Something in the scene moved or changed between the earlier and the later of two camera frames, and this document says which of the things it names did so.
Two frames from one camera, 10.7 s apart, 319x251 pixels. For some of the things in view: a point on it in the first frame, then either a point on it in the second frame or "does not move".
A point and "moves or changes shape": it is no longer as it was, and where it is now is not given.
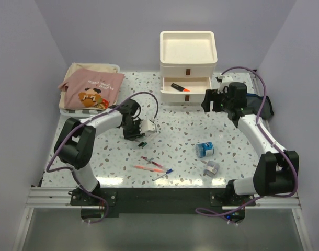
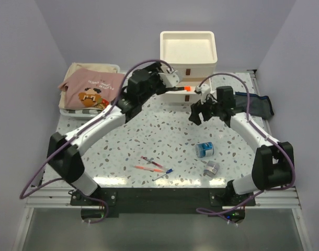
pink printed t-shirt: [89, 89] does not move
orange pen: [153, 170] does not move
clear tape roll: [212, 169] does not move
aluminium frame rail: [265, 198] does not move
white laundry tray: [80, 113] does not move
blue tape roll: [204, 149] does not move
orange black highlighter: [178, 87] moves or changes shape
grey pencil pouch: [254, 102] does not move
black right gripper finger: [206, 103] → [195, 118]
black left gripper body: [133, 125] → [156, 85]
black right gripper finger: [212, 95] → [195, 109]
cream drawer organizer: [187, 62] does not move
